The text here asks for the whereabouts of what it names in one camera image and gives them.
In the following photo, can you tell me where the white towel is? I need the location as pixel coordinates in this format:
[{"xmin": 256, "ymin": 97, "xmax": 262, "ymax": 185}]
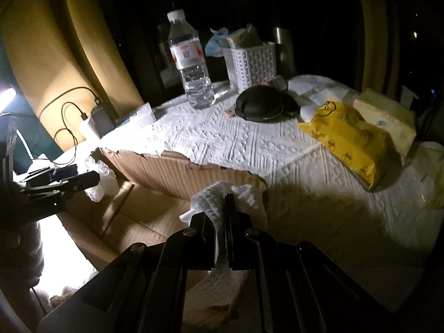
[{"xmin": 179, "ymin": 181, "xmax": 268, "ymax": 322}]

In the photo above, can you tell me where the white charger adapter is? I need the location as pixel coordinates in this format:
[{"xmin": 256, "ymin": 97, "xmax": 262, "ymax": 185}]
[{"xmin": 79, "ymin": 117, "xmax": 100, "ymax": 141}]

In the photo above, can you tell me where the brown cardboard box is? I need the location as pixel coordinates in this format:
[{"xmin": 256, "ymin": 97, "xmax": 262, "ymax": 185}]
[{"xmin": 56, "ymin": 147, "xmax": 269, "ymax": 326}]

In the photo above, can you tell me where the dark grey charger adapter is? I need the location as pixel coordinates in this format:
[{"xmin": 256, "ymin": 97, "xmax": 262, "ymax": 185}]
[{"xmin": 91, "ymin": 105, "xmax": 115, "ymax": 138}]

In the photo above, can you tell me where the white textured tablecloth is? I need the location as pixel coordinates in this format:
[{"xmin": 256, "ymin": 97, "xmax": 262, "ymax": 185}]
[{"xmin": 55, "ymin": 74, "xmax": 444, "ymax": 285}]

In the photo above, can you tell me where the white perforated plastic basket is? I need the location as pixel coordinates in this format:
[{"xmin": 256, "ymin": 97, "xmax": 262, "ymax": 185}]
[{"xmin": 223, "ymin": 43, "xmax": 277, "ymax": 93}]

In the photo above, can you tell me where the clear plastic water bottle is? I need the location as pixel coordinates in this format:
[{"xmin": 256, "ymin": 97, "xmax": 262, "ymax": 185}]
[{"xmin": 167, "ymin": 10, "xmax": 215, "ymax": 110}]

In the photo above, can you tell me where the pale yellow tissue pack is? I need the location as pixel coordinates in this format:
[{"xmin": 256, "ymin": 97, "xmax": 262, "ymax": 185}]
[{"xmin": 353, "ymin": 89, "xmax": 416, "ymax": 157}]

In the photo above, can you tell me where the black charging cable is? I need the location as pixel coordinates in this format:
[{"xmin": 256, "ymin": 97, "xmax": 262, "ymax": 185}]
[{"xmin": 37, "ymin": 85, "xmax": 103, "ymax": 167}]

